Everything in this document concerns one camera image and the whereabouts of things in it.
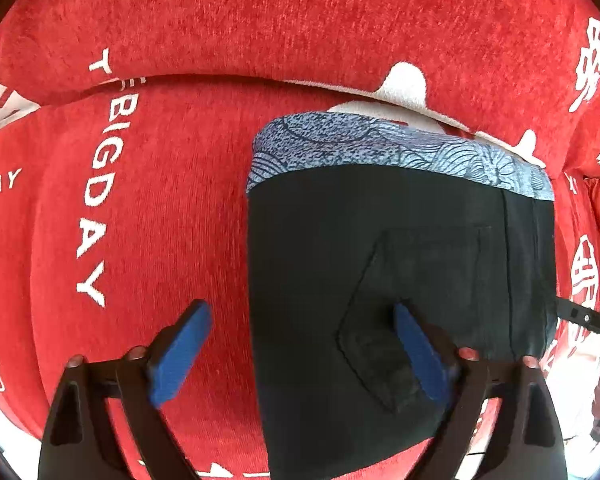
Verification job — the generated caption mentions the red printed sofa cover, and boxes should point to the red printed sofa cover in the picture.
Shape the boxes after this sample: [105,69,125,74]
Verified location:
[0,0,600,480]

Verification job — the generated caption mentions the black pants with grey waistband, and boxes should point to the black pants with grey waistband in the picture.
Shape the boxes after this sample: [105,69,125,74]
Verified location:
[245,110,558,480]

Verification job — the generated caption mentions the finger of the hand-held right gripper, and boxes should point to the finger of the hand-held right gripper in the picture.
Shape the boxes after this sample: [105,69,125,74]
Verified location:
[555,297,600,347]

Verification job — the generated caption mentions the red white striped cushion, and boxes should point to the red white striped cushion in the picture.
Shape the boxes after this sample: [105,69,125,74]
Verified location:
[0,55,43,146]

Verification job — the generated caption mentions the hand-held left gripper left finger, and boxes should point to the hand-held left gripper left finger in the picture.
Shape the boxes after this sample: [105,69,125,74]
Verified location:
[37,299,214,480]

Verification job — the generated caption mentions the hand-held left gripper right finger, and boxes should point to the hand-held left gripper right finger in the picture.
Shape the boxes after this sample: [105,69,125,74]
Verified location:
[394,302,566,480]

